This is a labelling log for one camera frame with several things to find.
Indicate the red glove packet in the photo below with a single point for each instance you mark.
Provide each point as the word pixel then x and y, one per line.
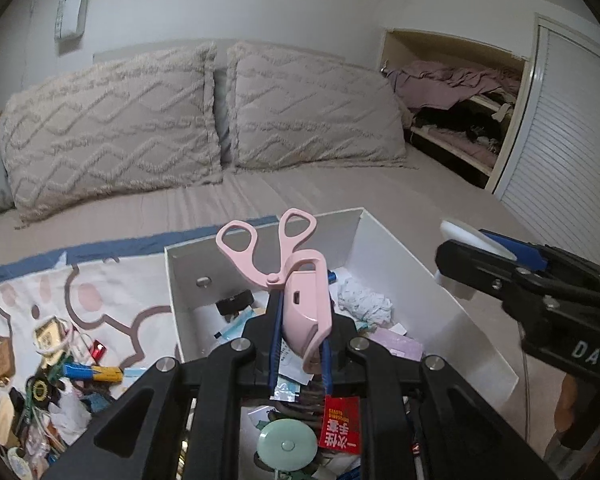
pixel 340 425

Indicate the person's right hand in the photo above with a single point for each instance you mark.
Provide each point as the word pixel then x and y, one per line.
pixel 566 402

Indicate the black round badge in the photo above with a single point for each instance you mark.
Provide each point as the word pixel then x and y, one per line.
pixel 39 390

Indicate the white plastic bag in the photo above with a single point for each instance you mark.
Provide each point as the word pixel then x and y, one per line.
pixel 70 415

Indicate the blue yellow tube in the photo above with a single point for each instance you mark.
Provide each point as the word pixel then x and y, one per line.
pixel 92 372

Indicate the beige knit pillow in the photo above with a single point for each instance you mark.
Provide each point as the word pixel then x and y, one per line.
pixel 315 110
pixel 105 130

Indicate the pale green round disc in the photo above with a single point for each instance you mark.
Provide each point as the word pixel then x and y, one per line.
pixel 285 445

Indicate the white wall device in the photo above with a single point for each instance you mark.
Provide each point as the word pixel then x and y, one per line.
pixel 72 7

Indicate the white louvered door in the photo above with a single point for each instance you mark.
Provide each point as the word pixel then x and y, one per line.
pixel 565 135

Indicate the dark clothes pile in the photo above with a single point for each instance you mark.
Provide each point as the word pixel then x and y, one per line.
pixel 455 120

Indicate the white wardrobe shelf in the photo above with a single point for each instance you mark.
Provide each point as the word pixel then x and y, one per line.
pixel 395 45

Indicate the carved wooden block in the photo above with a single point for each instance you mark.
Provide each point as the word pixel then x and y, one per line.
pixel 2 360

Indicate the black gold square card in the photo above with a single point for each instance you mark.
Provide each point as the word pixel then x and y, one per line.
pixel 47 338

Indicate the white cardboard box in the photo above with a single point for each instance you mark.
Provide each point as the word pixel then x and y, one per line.
pixel 380 250

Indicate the pale pink flat packet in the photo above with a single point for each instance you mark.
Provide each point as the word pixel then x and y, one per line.
pixel 400 345

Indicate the white crumpled cloth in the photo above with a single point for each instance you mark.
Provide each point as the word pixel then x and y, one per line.
pixel 362 300

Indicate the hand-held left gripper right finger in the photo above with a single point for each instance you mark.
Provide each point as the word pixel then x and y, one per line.
pixel 326 370

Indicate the pink eyelash curler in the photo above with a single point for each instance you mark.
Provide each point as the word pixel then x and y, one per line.
pixel 300 310

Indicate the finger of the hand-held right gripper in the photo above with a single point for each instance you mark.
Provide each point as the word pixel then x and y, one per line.
pixel 525 255
pixel 475 270

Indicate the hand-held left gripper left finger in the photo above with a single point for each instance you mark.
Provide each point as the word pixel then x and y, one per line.
pixel 275 355

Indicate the white round tape measure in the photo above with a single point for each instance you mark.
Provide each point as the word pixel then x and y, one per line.
pixel 460 232

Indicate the purple clothes pile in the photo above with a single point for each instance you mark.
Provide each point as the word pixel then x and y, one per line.
pixel 440 80

